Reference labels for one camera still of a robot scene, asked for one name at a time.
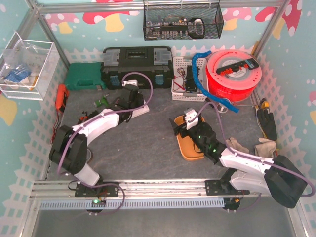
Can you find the black work glove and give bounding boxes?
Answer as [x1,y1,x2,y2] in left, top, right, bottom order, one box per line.
[257,109,277,141]

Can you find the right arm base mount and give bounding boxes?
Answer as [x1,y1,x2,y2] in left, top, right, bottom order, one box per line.
[204,179,250,196]

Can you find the grey slotted cable duct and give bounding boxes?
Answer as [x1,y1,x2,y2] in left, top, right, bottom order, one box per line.
[40,198,225,210]

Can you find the orange handled pliers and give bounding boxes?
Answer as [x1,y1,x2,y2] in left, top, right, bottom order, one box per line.
[77,111,89,124]

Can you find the orange multimeter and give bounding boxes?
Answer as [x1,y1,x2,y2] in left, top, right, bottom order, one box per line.
[55,84,70,113]

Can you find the beige work glove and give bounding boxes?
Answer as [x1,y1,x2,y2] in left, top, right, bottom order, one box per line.
[254,138,277,158]
[226,137,249,154]

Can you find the black toolbox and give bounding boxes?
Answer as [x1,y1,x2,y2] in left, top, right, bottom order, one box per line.
[100,46,174,90]

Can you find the orange plastic tray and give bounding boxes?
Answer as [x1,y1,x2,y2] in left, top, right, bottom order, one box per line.
[173,116,206,161]

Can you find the white plastic basket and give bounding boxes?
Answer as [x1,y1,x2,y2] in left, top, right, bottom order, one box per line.
[171,56,208,102]

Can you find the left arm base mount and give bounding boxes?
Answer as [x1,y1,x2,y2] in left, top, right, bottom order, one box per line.
[75,184,119,198]

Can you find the yellow black screwdriver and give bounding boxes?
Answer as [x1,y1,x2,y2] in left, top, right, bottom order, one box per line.
[255,98,269,110]

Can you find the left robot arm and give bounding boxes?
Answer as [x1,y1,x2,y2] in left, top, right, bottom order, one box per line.
[49,82,146,186]

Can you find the clear acrylic box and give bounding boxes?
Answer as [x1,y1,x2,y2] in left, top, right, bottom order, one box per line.
[0,32,60,101]

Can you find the white peg base plate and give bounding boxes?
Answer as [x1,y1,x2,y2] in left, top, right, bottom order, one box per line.
[131,105,150,119]

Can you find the black terminal strip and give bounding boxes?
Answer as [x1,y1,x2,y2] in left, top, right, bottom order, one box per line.
[216,58,259,76]

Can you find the blue corrugated hose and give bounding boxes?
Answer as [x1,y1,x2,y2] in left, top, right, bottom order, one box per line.
[192,50,239,114]

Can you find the green hose nozzle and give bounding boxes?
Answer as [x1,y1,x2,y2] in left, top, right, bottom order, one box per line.
[94,97,109,108]

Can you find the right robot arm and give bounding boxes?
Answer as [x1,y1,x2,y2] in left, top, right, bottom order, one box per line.
[170,108,308,208]

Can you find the green tool case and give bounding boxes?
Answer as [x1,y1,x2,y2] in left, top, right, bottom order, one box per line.
[65,62,106,90]

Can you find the blue white glove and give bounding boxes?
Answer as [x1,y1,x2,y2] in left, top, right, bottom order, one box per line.
[4,65,31,84]

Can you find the black mesh wire basket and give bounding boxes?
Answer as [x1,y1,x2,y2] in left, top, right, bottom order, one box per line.
[143,3,224,41]

